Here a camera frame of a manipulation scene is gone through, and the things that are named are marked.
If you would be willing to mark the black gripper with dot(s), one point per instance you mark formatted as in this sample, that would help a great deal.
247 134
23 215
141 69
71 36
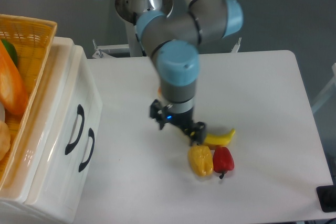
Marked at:
195 131

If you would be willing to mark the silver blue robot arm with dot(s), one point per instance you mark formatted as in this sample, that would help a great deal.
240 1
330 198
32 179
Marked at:
171 44

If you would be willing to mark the white drawer cabinet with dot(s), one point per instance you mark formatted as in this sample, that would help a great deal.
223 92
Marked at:
19 181

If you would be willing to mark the knotted bread roll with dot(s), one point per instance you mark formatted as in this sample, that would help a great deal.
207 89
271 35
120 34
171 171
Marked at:
159 92

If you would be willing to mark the yellow banana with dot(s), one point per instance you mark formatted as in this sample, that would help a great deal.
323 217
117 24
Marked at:
213 141

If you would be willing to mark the yellow bell pepper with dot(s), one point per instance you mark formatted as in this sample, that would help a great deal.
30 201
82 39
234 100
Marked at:
200 160

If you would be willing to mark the red bell pepper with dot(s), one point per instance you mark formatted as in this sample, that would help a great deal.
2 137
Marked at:
222 161

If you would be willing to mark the orange baguette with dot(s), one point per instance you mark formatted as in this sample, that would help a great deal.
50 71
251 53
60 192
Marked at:
14 96

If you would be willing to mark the yellow wicker basket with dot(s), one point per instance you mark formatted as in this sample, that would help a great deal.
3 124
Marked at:
32 39

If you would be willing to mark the black device at edge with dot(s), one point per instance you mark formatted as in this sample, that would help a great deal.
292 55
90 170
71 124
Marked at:
326 196

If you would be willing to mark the pale round bread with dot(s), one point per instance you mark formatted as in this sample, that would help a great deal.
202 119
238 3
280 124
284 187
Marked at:
5 138

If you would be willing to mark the green pepper in basket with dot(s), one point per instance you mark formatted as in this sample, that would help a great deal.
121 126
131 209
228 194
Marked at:
11 51

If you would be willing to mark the lower drawer black handle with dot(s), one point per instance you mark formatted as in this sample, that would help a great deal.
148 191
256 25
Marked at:
87 155

